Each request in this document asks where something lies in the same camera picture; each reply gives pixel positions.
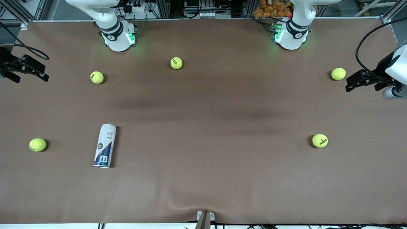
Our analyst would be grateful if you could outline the white blue tennis ball can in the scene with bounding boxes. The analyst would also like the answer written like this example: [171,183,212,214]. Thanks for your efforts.
[93,124,117,168]

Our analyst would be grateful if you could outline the white stand bars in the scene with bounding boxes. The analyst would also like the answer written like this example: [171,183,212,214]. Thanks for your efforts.
[355,0,398,16]

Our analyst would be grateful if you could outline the orange packets pile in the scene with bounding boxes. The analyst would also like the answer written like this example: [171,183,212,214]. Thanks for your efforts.
[253,0,293,18]

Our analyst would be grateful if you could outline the white power strip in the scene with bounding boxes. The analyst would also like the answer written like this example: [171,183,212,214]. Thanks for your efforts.
[126,3,147,13]

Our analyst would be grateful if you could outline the white terminal strip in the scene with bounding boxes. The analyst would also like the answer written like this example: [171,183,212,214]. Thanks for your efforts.
[184,11,231,19]

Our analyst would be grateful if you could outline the brown table mat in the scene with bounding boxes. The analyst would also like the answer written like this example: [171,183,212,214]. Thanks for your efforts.
[0,17,407,225]

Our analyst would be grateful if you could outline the black electronics box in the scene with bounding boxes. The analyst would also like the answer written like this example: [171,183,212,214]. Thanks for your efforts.
[184,0,217,10]

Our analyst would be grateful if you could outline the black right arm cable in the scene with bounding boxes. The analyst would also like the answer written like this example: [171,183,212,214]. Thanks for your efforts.
[0,22,50,61]

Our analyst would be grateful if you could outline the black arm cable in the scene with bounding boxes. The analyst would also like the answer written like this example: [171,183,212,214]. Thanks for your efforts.
[355,20,407,80]
[0,22,50,61]

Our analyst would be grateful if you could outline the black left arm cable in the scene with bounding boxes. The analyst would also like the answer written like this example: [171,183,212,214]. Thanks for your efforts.
[355,20,407,80]

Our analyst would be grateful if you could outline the aluminium frame strut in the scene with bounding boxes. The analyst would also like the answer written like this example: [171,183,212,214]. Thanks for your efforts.
[380,0,407,24]
[0,0,48,30]

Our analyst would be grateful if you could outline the aluminium frame post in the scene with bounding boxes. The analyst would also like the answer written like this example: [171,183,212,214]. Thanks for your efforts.
[157,0,170,19]
[243,0,256,18]

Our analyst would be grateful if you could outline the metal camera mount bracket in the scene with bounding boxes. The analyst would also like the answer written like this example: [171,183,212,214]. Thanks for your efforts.
[195,211,215,229]

